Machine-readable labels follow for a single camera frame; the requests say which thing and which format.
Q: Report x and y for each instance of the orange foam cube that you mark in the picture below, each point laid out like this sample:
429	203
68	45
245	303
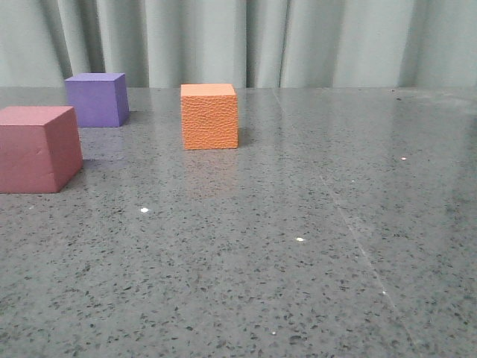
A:
209	116

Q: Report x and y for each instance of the pale green curtain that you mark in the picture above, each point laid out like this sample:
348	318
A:
246	43

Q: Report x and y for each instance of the purple foam cube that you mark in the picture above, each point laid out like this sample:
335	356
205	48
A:
99	99

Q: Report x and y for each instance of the red foam cube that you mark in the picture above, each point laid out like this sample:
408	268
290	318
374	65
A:
40	148

